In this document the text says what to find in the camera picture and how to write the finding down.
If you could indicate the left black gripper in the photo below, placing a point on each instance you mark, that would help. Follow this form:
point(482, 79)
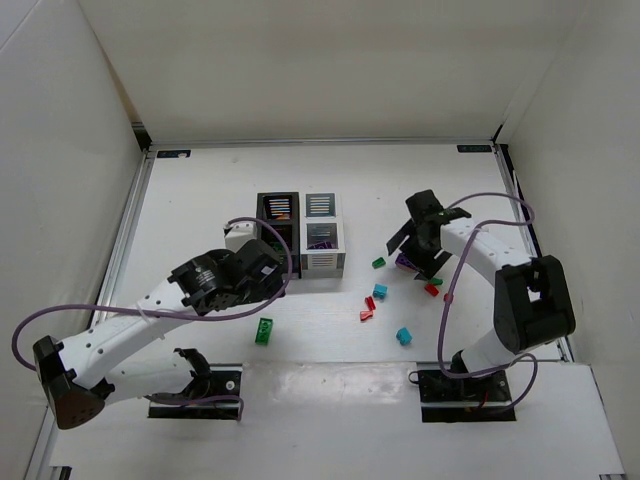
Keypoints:
point(275, 265)

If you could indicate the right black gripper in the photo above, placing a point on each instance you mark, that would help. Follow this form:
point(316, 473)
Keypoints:
point(417, 245)

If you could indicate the purple rectangular lego brick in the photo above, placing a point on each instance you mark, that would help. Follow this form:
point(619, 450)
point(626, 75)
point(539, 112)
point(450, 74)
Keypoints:
point(403, 263)

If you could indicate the purple butterfly lego tile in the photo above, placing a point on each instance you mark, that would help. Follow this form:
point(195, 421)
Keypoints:
point(325, 245)

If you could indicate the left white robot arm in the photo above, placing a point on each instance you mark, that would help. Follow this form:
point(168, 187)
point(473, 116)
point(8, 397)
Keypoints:
point(83, 374)

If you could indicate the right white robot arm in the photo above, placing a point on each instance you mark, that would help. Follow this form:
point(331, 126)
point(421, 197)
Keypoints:
point(531, 305)

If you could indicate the small green sloped lego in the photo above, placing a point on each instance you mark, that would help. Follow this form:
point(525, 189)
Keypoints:
point(378, 263)

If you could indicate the red sloped lego brick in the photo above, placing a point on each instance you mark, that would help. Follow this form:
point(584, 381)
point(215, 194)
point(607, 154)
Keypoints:
point(432, 289)

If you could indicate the green flat lego plate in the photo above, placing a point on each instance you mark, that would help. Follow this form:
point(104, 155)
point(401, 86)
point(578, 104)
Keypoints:
point(264, 330)

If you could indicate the cyan small lego brick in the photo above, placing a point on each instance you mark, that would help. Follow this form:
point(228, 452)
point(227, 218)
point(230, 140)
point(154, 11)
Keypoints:
point(380, 291)

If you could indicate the red curved lego upper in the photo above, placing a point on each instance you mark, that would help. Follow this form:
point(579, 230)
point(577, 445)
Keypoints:
point(370, 303)

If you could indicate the red curved lego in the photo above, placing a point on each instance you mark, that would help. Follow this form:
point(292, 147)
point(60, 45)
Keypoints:
point(370, 303)
point(366, 315)

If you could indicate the white slotted container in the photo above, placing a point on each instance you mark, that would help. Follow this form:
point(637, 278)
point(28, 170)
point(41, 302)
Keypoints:
point(322, 220)

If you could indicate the black slotted container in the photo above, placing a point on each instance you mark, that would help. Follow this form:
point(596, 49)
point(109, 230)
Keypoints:
point(283, 208)

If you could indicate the red curved lego lower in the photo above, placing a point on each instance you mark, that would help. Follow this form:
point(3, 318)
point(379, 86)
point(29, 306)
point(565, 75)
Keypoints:
point(366, 315)

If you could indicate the cyan lego brick lower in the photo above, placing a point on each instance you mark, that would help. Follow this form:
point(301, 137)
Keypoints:
point(404, 336)

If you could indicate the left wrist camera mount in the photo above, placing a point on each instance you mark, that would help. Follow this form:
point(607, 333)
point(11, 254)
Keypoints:
point(238, 234)

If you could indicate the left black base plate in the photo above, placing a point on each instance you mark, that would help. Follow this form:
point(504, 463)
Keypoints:
point(218, 398)

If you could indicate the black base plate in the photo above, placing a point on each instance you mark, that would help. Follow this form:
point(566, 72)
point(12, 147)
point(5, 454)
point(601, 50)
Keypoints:
point(474, 400)
point(218, 398)

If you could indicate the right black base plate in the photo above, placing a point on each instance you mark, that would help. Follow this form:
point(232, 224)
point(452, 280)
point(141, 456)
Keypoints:
point(474, 400)

